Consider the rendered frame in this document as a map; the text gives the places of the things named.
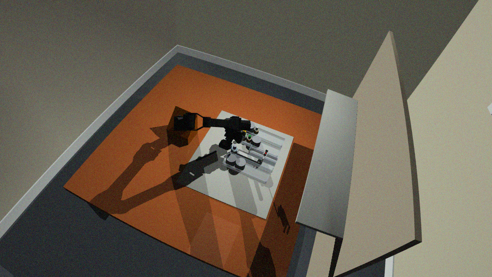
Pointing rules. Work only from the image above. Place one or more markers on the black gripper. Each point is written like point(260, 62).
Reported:
point(226, 144)

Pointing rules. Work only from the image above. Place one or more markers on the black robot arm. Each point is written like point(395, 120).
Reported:
point(232, 124)

